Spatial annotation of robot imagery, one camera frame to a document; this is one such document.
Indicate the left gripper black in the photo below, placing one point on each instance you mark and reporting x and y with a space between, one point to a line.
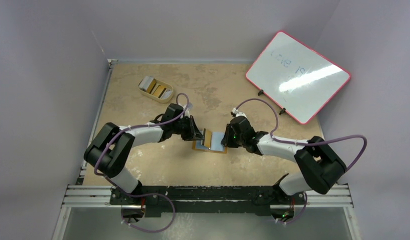
193 133

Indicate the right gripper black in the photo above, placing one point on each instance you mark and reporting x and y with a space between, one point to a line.
226 136

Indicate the orange leather card holder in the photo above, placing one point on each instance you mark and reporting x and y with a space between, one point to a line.
216 146

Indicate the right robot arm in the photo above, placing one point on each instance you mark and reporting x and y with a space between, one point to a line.
320 167

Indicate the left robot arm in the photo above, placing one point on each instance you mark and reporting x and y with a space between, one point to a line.
109 150

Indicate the beige oval card tray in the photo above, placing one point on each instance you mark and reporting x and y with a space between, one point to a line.
162 92

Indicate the stack of cards in tray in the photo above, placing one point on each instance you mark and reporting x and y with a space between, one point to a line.
147 84

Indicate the pink framed whiteboard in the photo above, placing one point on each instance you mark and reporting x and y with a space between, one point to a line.
295 77

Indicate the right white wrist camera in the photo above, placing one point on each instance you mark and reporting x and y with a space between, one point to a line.
236 113

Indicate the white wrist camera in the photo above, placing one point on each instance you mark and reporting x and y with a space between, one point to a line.
187 109
236 113

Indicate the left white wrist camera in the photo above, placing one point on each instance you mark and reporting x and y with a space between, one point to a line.
187 109

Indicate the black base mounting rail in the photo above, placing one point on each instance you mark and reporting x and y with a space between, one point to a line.
258 200

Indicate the aluminium table frame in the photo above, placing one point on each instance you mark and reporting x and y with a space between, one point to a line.
213 89

